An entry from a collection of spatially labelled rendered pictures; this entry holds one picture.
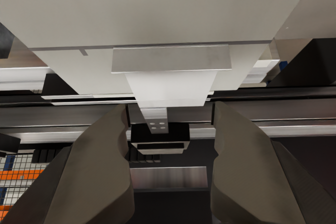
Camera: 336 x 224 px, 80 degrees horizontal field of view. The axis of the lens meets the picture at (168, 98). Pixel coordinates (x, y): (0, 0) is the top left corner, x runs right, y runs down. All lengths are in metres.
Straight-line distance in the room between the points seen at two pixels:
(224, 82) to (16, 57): 0.24
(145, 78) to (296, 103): 0.43
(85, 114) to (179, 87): 0.34
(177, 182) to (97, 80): 0.13
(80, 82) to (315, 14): 0.33
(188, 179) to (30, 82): 0.23
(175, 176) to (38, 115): 0.42
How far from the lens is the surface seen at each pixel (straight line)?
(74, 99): 0.28
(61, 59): 0.19
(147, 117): 0.30
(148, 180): 0.23
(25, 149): 0.75
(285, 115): 0.54
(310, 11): 0.37
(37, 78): 0.31
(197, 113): 0.48
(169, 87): 0.21
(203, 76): 0.20
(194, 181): 0.23
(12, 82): 0.34
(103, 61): 0.18
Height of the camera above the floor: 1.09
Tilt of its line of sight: 22 degrees down
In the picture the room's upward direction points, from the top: 179 degrees clockwise
